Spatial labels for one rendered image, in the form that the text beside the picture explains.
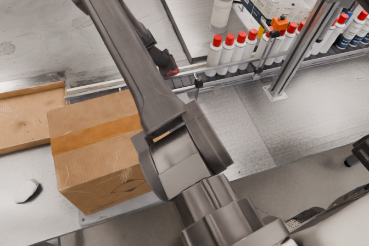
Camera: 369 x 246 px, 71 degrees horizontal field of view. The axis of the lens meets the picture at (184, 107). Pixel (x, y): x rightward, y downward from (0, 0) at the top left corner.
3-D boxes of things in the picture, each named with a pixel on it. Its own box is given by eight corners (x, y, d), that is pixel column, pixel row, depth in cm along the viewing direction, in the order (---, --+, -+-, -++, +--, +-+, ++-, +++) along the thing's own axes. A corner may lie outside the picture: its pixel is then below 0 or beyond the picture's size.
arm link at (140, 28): (74, 6, 49) (123, -25, 48) (59, -19, 49) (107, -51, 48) (134, 56, 91) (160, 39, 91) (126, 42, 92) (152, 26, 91)
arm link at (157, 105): (26, -56, 41) (79, -92, 40) (76, -5, 54) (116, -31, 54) (160, 209, 30) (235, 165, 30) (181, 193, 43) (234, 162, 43)
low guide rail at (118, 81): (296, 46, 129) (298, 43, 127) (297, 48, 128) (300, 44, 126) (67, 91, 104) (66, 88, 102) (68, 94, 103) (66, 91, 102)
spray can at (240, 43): (233, 63, 121) (245, 28, 104) (239, 72, 118) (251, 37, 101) (223, 66, 120) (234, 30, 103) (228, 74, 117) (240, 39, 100)
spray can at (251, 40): (243, 61, 122) (256, 25, 105) (249, 68, 120) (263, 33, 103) (233, 63, 121) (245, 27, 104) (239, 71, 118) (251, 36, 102)
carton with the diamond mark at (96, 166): (152, 126, 103) (149, 83, 81) (174, 182, 91) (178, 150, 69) (73, 151, 95) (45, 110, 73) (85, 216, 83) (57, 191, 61)
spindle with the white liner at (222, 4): (222, 21, 138) (235, -36, 113) (229, 32, 133) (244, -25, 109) (206, 23, 136) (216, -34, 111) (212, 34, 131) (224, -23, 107)
